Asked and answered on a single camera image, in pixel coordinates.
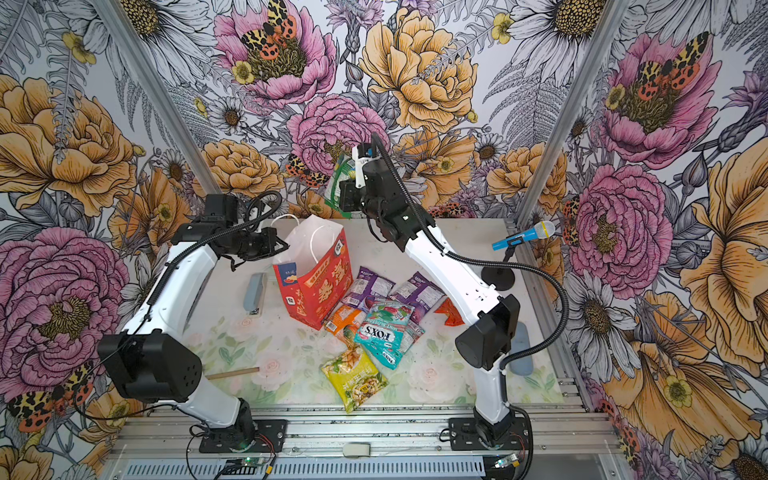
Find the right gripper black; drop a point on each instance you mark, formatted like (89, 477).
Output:
(348, 189)

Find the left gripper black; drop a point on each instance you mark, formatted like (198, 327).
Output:
(270, 238)

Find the green snack bag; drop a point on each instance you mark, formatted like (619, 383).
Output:
(344, 170)

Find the red paper gift bag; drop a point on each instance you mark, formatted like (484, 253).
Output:
(314, 273)

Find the teal Fox's candy bag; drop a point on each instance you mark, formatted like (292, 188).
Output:
(388, 344)

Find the yellow snack bag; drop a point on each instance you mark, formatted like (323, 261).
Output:
(354, 377)

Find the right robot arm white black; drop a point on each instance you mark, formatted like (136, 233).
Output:
(491, 320)

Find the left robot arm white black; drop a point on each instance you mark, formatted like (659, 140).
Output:
(147, 361)

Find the teal red candy bag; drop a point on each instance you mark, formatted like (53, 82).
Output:
(389, 312)

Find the purple snack packet left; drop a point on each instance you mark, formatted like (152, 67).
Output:
(367, 288)

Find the purple snack packet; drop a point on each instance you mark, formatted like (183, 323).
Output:
(418, 292)
(367, 288)

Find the purple snack packet right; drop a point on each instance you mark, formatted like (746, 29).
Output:
(418, 292)

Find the orange snack packet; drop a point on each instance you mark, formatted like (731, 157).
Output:
(344, 323)

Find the wooden stick tool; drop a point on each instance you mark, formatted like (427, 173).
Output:
(233, 373)

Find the small red snack packet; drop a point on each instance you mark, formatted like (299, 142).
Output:
(452, 315)

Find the blue toy microphone on stand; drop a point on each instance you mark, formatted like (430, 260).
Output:
(503, 279)

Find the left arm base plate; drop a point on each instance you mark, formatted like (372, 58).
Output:
(264, 436)

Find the aluminium rail frame front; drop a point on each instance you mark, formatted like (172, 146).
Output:
(379, 442)

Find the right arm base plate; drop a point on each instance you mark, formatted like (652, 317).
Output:
(472, 434)

